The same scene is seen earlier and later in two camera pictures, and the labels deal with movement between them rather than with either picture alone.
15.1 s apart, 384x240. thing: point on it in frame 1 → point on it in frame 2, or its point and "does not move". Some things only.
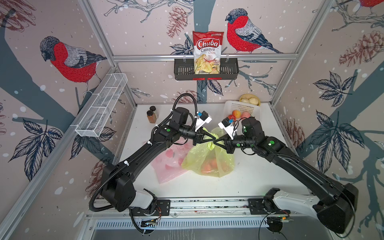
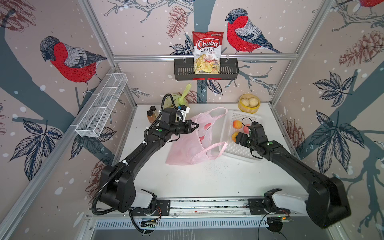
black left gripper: (199, 136) → (188, 126)
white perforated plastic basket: (231, 106) → (232, 121)
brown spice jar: (151, 116) does not move
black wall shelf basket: (184, 69) does not move
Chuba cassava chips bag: (207, 47) does not move
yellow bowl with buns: (250, 98) does not move
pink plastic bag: (169, 164) → (191, 149)
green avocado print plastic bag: (209, 158) → (178, 99)
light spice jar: (153, 108) does not move
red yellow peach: (232, 116) → (237, 124)
